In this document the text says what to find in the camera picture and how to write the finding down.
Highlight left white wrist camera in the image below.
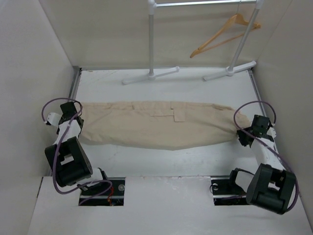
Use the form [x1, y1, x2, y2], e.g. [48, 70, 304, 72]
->
[45, 112, 62, 127]

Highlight white clothes rack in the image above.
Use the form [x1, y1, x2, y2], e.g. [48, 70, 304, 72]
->
[122, 0, 264, 85]

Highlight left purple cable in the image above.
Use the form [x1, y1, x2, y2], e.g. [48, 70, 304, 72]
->
[41, 97, 113, 205]

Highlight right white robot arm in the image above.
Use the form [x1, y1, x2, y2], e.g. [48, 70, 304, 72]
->
[209, 115, 296, 214]

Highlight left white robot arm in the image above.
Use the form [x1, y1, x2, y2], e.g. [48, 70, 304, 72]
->
[42, 100, 112, 195]

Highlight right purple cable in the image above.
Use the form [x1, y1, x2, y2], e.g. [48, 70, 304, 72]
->
[233, 100, 299, 212]

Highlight purple cable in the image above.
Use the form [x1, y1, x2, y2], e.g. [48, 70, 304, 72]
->
[41, 97, 113, 205]
[233, 100, 299, 212]

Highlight wooden clothes hanger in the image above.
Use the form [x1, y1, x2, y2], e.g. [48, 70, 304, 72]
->
[189, 13, 261, 58]

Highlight beige trousers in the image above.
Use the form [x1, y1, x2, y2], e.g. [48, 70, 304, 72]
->
[80, 101, 250, 150]

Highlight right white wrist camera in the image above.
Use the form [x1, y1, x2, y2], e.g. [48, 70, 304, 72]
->
[267, 127, 277, 139]

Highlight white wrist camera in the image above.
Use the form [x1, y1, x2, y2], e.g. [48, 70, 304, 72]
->
[267, 127, 277, 139]
[45, 112, 62, 127]

